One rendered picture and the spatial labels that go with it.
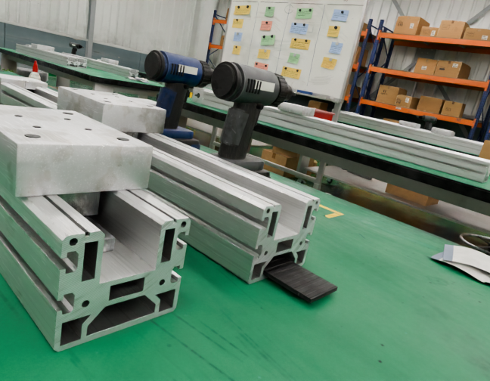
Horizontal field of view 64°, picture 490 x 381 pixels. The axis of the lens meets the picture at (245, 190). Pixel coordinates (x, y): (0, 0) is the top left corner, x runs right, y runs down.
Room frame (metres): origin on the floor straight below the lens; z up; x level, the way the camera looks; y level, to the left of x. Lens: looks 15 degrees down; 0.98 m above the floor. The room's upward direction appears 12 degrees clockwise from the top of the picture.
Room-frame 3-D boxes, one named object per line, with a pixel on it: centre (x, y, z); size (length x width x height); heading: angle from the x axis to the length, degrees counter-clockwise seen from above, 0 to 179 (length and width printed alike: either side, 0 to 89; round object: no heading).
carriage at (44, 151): (0.35, 0.18, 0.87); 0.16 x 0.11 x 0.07; 49
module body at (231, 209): (0.66, 0.25, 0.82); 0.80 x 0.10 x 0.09; 49
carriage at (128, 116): (0.66, 0.25, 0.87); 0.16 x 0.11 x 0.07; 49
